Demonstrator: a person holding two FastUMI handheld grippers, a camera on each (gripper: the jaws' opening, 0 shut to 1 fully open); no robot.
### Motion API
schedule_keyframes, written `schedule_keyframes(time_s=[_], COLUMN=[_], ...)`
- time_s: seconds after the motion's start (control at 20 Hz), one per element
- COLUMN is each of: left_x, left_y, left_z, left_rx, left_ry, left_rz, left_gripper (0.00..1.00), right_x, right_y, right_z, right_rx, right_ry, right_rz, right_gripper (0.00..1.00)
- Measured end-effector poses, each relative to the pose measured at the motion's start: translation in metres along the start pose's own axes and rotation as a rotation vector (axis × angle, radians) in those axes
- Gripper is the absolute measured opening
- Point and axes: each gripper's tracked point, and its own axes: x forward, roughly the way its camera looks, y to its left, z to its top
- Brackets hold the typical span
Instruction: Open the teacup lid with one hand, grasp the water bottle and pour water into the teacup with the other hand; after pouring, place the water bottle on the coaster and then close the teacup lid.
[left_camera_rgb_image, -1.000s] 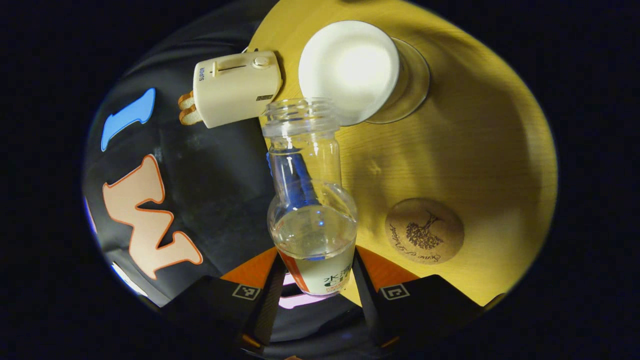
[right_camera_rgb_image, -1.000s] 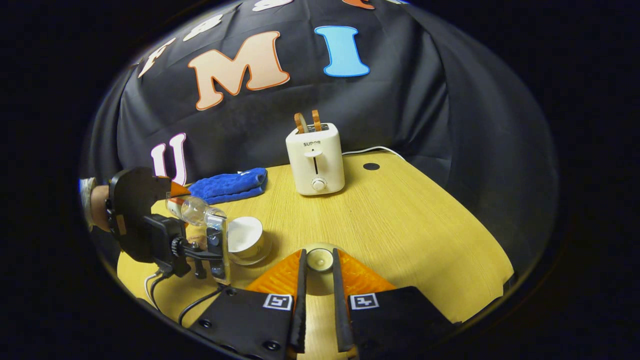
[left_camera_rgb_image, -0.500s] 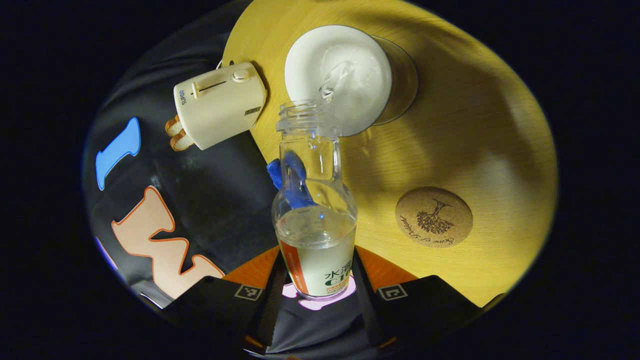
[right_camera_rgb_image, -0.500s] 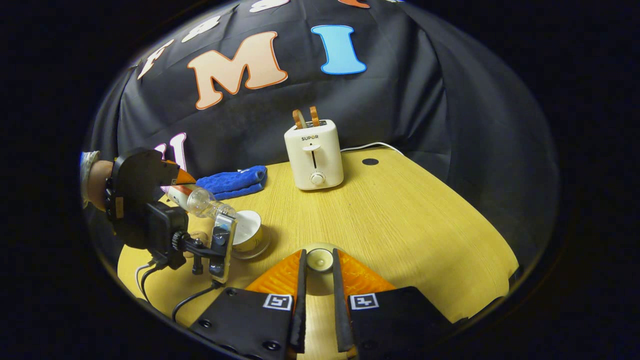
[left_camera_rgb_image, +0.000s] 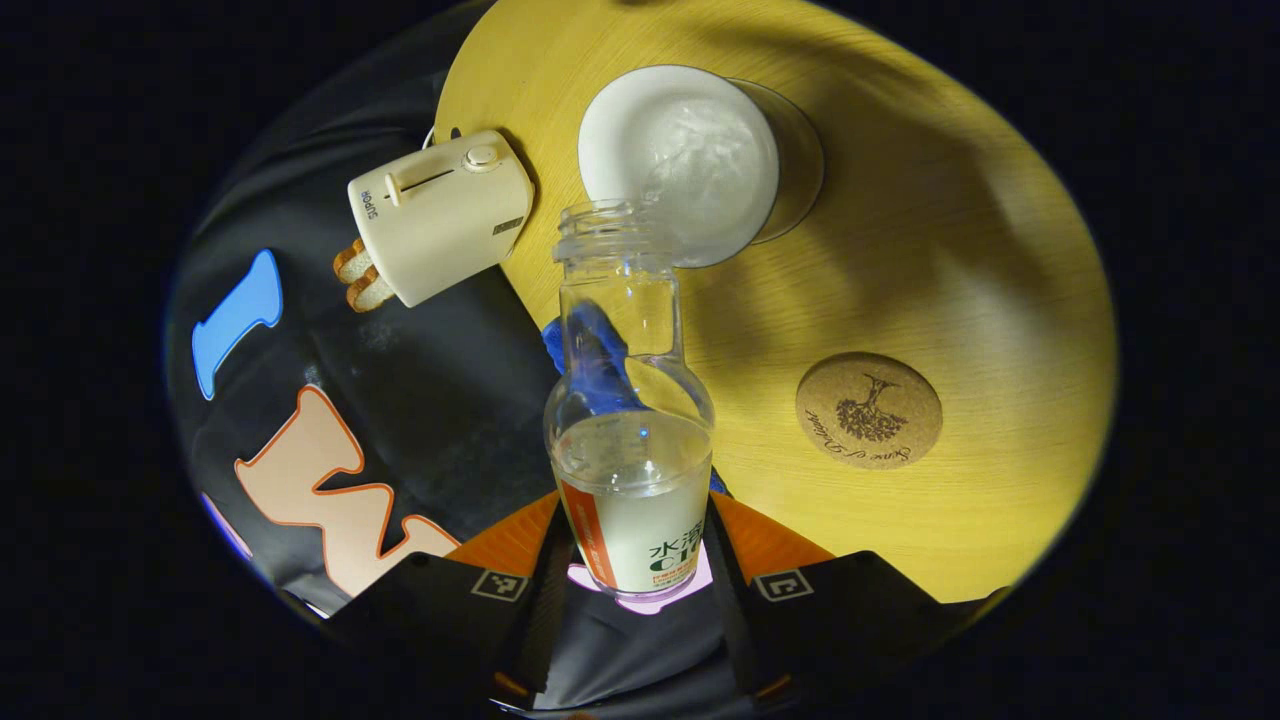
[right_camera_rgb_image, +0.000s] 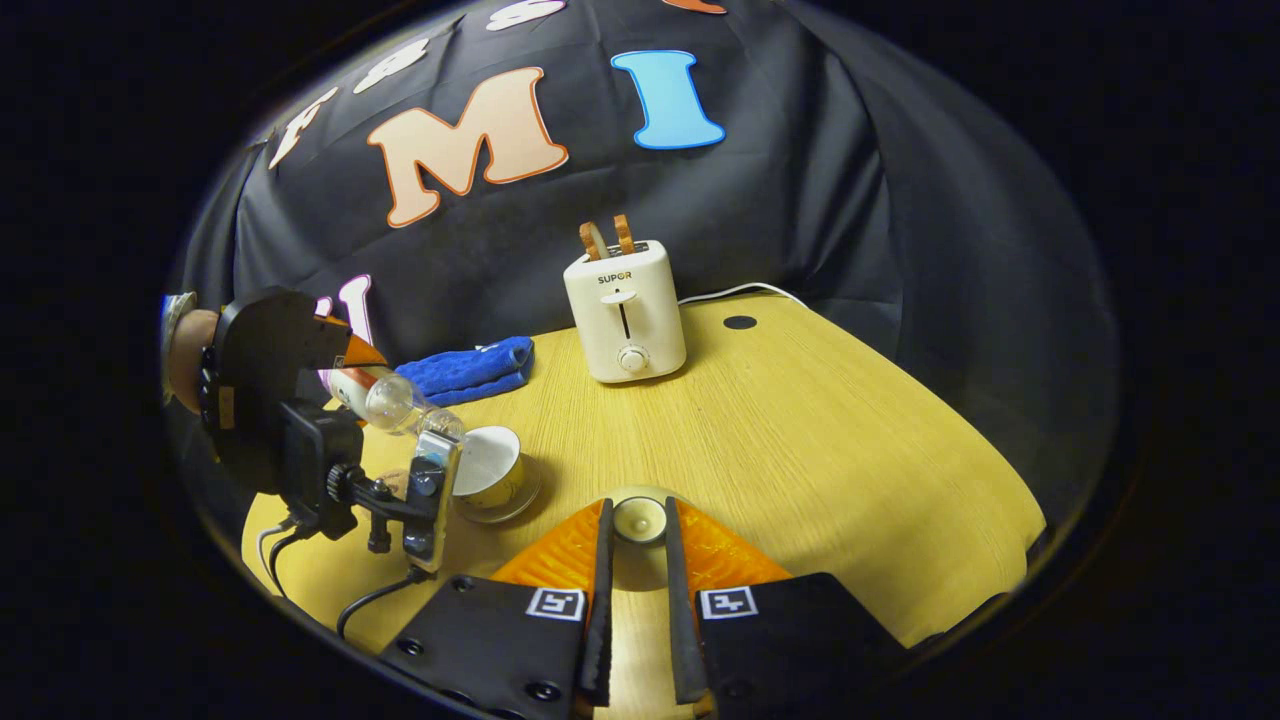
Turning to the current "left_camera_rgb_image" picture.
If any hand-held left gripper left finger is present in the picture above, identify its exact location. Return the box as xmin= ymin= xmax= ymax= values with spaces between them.
xmin=330 ymin=490 xmax=576 ymax=701

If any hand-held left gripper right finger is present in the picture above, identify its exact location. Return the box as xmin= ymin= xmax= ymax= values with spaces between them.
xmin=700 ymin=490 xmax=991 ymax=701

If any round cork coaster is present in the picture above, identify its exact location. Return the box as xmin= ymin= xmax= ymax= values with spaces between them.
xmin=796 ymin=352 xmax=944 ymax=471

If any clear plastic water bottle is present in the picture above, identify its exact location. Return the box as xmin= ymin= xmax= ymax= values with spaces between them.
xmin=543 ymin=198 xmax=716 ymax=601

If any white teacup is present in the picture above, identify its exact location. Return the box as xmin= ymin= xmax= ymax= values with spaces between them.
xmin=578 ymin=65 xmax=781 ymax=269

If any black backdrop cloth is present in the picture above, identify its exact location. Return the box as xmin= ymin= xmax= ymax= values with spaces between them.
xmin=165 ymin=10 xmax=761 ymax=716

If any blue towel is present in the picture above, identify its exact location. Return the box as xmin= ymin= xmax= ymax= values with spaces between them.
xmin=542 ymin=300 xmax=727 ymax=497

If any toast bread slice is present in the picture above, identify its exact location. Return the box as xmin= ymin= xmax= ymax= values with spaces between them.
xmin=333 ymin=238 xmax=373 ymax=286
xmin=345 ymin=268 xmax=398 ymax=314

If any white toaster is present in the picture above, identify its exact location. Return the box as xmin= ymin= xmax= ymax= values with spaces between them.
xmin=347 ymin=128 xmax=536 ymax=309

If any white saucer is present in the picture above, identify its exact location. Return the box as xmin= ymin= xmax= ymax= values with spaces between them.
xmin=740 ymin=78 xmax=826 ymax=246

